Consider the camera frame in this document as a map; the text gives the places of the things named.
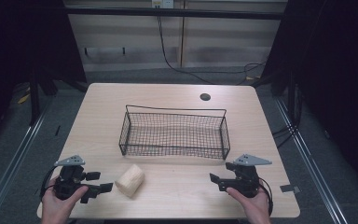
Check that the black metal stand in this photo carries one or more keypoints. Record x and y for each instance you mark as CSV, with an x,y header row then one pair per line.
x,y
292,99
34,99

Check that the white wall socket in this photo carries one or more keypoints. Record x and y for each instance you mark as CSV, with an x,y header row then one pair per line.
x,y
163,3

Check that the grey tape piece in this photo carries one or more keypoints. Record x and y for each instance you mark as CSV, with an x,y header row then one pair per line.
x,y
289,188

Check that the black horizontal metal bar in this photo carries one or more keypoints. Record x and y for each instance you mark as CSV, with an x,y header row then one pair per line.
x,y
167,13

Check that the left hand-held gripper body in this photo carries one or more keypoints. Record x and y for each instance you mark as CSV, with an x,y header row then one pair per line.
x,y
70,180

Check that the dark curtain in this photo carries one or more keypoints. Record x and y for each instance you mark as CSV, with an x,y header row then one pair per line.
x,y
18,40
338,77

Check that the dark round table grommet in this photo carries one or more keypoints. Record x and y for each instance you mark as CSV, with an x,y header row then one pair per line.
x,y
205,96

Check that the person's left hand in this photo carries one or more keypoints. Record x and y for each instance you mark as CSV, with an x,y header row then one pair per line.
x,y
57,207

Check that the metal floor rail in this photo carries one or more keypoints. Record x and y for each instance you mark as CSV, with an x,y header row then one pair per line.
x,y
307,161
13,161

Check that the person's right hand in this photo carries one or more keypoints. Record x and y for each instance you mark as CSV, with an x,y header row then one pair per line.
x,y
253,207

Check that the beige bread loaf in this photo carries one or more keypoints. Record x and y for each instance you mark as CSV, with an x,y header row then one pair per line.
x,y
130,182

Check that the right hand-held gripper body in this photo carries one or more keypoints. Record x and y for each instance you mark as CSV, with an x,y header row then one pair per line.
x,y
245,182

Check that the yellow tape strip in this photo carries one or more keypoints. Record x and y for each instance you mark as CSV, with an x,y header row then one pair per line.
x,y
23,99

